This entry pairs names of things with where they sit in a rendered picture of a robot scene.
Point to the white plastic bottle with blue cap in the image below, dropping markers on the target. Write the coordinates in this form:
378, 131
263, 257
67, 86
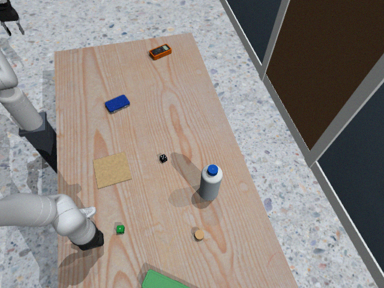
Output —
211, 177

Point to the orange digital multimeter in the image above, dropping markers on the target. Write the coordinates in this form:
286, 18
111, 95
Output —
160, 52

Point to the tan square mat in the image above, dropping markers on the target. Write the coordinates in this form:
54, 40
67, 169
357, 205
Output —
111, 170

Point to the green die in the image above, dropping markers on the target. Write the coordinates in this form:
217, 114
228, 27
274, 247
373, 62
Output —
120, 229

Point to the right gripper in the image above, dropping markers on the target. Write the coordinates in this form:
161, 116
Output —
94, 238

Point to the small tan cylinder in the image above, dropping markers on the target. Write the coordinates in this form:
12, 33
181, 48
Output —
199, 235

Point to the black die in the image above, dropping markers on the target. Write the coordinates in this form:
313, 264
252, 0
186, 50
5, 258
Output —
163, 158

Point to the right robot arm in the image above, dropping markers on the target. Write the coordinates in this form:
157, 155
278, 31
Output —
33, 210

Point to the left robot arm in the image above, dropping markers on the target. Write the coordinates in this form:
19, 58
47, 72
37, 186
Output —
21, 110

